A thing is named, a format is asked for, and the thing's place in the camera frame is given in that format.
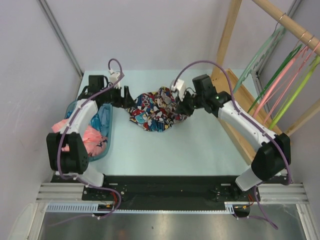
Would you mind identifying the pink shark shorts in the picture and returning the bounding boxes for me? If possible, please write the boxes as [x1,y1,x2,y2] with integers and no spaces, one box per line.
[51,119,108,157]

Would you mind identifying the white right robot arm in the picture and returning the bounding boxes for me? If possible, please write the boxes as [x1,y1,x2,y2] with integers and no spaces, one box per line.
[170,74,291,201]

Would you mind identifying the pink hanger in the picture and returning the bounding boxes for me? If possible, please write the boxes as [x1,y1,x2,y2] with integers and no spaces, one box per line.
[251,46,311,118]
[261,53,316,127]

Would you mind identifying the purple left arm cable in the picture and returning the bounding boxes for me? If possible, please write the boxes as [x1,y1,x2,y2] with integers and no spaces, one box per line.
[47,58,125,227]

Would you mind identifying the dark green hanger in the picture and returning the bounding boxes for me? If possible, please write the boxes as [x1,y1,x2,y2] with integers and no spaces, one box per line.
[247,43,303,113]

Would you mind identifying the pale green hanger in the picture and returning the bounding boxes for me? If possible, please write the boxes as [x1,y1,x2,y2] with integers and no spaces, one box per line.
[233,21,285,94]

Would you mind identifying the lime green hanger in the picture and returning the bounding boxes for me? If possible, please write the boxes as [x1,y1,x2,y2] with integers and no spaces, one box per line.
[268,56,320,130]

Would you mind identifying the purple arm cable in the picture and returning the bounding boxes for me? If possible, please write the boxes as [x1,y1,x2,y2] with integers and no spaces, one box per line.
[47,58,125,227]
[173,60,293,230]

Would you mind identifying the comic print shorts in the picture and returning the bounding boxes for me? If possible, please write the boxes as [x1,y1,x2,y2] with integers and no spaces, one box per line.
[126,86,188,133]

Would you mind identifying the white cable duct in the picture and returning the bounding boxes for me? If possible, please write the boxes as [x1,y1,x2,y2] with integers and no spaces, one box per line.
[46,201,237,215]

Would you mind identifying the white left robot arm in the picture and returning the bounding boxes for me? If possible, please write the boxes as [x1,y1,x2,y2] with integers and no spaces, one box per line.
[46,72,135,200]

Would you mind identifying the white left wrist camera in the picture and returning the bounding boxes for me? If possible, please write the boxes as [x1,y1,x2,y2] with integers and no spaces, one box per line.
[107,69,124,89]

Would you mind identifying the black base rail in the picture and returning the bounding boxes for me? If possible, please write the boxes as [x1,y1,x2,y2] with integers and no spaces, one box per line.
[51,172,288,211]

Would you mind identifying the wooden hanger rack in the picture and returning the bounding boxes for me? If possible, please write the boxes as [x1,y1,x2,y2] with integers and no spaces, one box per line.
[216,0,320,165]

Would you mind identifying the light blue garment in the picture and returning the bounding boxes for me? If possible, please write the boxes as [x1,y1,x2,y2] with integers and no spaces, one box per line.
[90,104,112,137]

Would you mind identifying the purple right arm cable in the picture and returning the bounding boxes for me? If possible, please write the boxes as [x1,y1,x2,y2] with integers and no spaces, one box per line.
[173,60,293,230]

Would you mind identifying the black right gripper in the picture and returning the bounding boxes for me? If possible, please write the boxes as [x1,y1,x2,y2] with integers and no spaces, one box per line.
[175,89,205,118]

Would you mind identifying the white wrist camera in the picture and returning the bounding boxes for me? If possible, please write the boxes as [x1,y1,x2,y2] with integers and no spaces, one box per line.
[170,79,187,101]
[107,69,124,89]

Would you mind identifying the teal plastic basket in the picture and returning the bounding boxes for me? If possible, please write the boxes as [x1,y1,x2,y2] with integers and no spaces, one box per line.
[65,98,113,163]

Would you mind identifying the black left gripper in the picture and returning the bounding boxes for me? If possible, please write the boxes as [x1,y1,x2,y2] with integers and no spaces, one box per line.
[100,84,137,109]

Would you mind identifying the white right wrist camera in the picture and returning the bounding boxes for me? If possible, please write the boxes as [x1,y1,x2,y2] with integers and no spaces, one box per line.
[170,79,187,101]

